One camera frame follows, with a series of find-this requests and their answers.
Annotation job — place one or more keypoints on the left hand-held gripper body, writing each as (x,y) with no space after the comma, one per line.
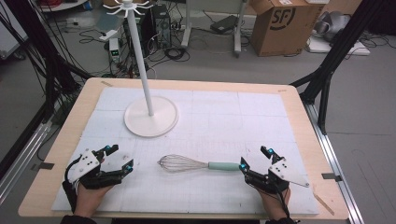
(85,165)

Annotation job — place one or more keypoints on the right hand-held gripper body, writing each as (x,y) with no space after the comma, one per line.
(281,172)

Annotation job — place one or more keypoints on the person's right hand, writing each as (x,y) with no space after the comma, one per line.
(275,203)

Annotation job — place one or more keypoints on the person's left hand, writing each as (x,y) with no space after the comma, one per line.
(88,199)

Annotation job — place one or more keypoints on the white gridded mat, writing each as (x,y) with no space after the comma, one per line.
(218,124)

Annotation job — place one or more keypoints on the thin wooden strip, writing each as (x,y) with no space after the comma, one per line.
(323,203)

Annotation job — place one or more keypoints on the white hook stand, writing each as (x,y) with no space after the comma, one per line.
(151,119)

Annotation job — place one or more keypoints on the white device with green display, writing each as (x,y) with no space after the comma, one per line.
(114,49)

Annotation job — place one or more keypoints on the white power strip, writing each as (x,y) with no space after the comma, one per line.
(108,35)

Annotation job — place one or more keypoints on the white table leg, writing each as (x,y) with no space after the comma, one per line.
(238,34)
(186,28)

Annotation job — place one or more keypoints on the brown cardboard box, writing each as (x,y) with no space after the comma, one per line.
(283,29)

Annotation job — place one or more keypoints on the black computer tower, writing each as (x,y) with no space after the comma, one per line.
(162,26)

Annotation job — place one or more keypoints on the white flat board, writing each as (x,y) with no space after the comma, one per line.
(358,49)

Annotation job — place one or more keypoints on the black flat device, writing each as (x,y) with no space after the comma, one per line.
(224,24)

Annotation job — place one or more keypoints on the grey rounded machine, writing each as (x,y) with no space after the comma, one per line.
(331,23)

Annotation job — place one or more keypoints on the round white table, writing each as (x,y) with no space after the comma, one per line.
(62,4)

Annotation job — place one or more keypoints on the black metal bracket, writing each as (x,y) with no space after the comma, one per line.
(331,176)
(45,165)

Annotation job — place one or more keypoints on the aluminium rail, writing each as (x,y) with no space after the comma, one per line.
(336,161)
(21,158)

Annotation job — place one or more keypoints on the black frame strut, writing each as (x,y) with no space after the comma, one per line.
(40,40)
(339,46)

